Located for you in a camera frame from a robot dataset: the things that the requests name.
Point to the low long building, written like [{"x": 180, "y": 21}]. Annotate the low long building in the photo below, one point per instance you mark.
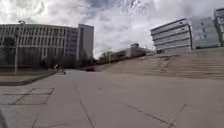
[{"x": 130, "y": 52}]

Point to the dark vehicle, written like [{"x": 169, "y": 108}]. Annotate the dark vehicle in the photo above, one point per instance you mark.
[{"x": 89, "y": 69}]

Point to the grey concrete slab pavement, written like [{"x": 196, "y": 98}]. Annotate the grey concrete slab pavement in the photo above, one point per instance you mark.
[{"x": 110, "y": 100}]

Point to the wide stone stairs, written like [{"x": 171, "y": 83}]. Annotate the wide stone stairs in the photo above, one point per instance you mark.
[{"x": 173, "y": 65}]

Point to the large pale many-windowed building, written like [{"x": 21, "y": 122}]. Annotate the large pale many-windowed building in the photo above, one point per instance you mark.
[{"x": 50, "y": 38}]

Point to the grey tiered building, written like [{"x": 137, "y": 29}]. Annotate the grey tiered building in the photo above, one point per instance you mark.
[{"x": 180, "y": 35}]

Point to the grass patch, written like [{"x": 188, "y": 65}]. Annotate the grass patch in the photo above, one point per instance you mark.
[{"x": 20, "y": 76}]

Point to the tall lamp post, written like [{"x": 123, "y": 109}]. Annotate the tall lamp post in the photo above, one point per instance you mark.
[{"x": 16, "y": 50}]

